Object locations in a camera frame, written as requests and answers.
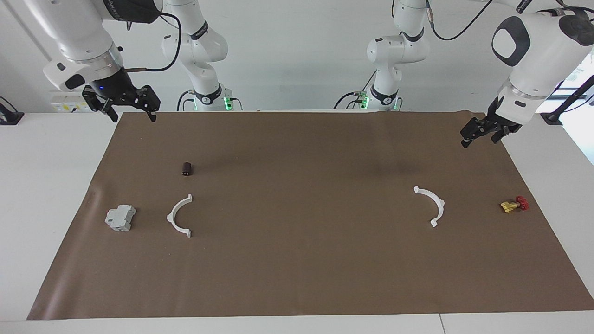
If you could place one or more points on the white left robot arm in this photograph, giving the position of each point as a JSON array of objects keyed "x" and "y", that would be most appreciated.
[{"x": 538, "y": 46}]

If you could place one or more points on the black camera stand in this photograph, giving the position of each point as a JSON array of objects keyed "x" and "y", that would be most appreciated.
[{"x": 552, "y": 118}]

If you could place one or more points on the white power strip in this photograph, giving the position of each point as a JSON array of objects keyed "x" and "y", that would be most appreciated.
[{"x": 69, "y": 105}]

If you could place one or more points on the grey circuit breaker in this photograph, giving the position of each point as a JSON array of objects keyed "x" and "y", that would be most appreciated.
[{"x": 119, "y": 218}]

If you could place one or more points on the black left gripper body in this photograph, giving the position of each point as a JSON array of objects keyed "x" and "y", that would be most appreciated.
[{"x": 496, "y": 123}]

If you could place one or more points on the dark brown short cylinder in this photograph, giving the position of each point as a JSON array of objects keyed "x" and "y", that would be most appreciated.
[{"x": 187, "y": 169}]

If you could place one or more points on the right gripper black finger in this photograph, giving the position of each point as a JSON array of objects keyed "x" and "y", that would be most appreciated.
[
  {"x": 112, "y": 113},
  {"x": 151, "y": 116}
]

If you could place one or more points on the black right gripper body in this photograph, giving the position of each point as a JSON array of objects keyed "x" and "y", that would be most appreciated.
[{"x": 113, "y": 86}]

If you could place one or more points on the brown table mat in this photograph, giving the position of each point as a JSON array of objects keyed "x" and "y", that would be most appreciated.
[{"x": 301, "y": 260}]

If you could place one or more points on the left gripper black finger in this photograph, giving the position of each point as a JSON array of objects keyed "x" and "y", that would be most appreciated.
[
  {"x": 500, "y": 135},
  {"x": 468, "y": 134}
]

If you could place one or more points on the black clamp mount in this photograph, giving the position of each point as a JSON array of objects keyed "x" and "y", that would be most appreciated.
[{"x": 9, "y": 117}]

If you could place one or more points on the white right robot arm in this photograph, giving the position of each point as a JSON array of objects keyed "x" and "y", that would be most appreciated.
[{"x": 83, "y": 28}]

